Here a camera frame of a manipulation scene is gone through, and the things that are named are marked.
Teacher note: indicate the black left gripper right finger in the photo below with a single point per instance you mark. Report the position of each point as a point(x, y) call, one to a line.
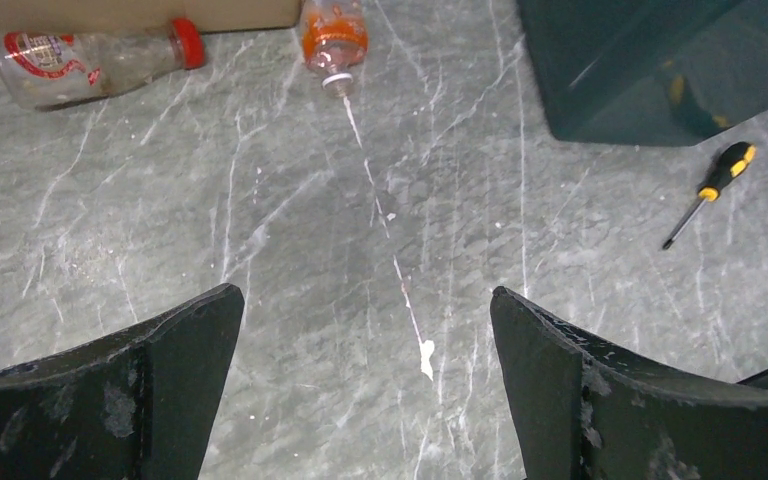
point(586, 408)

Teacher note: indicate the small clear bottle red cap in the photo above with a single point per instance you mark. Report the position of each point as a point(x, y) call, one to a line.
point(44, 71)

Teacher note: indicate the tan plastic toolbox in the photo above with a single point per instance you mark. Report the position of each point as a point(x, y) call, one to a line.
point(72, 16)

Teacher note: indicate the black yellow screwdriver on table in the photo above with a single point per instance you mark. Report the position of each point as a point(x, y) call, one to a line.
point(729, 165)

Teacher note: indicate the clear bottle orange label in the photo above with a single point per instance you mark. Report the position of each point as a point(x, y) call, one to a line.
point(334, 38)

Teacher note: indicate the dark green plastic bin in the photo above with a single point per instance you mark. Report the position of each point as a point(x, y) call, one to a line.
point(648, 73)

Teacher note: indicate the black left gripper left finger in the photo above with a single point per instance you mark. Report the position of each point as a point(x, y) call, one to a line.
point(139, 403)

